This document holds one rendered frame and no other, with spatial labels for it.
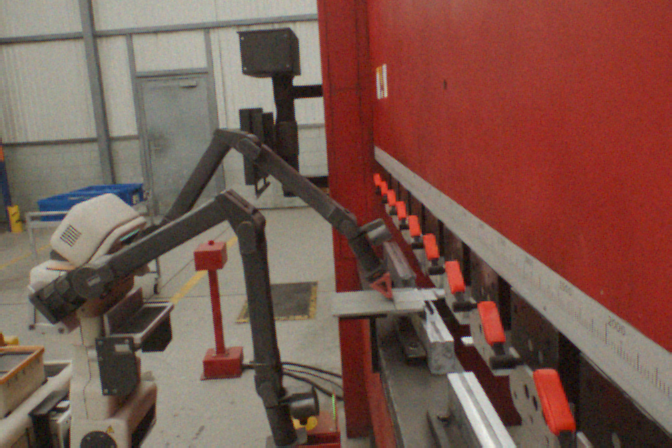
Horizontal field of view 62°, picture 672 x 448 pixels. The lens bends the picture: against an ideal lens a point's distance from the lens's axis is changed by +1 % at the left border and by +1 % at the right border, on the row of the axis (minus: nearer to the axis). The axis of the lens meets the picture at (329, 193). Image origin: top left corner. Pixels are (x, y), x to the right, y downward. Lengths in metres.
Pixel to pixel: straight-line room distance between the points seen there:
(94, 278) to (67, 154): 8.48
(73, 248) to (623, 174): 1.33
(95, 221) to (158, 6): 7.79
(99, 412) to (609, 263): 1.42
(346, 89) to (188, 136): 6.63
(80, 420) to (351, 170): 1.44
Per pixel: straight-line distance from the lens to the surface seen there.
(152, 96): 9.14
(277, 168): 1.66
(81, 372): 1.74
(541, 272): 0.70
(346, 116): 2.48
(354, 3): 2.52
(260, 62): 2.65
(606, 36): 0.54
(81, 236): 1.56
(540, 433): 0.78
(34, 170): 10.14
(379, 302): 1.72
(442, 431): 1.30
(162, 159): 9.15
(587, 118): 0.57
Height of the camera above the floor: 1.60
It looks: 9 degrees down
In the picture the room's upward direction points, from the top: 4 degrees counter-clockwise
